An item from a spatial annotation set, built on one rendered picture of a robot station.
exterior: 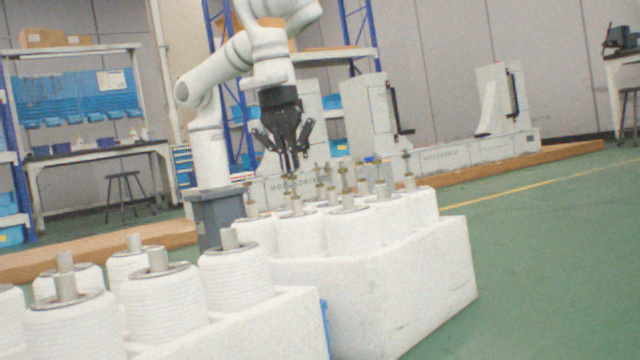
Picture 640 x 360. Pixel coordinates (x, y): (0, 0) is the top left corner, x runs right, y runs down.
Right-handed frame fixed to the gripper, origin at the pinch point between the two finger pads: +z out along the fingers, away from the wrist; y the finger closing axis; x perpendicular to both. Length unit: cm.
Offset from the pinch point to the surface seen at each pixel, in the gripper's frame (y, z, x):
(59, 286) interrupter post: 8, 8, 56
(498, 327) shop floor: -33.0, 35.3, -2.3
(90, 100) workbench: 389, -99, -465
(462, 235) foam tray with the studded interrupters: -27.8, 21.1, -19.8
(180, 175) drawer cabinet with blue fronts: 299, 0, -473
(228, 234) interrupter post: -1.8, 7.8, 33.7
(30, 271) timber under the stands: 169, 30, -108
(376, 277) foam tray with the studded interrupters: -16.0, 20.5, 12.7
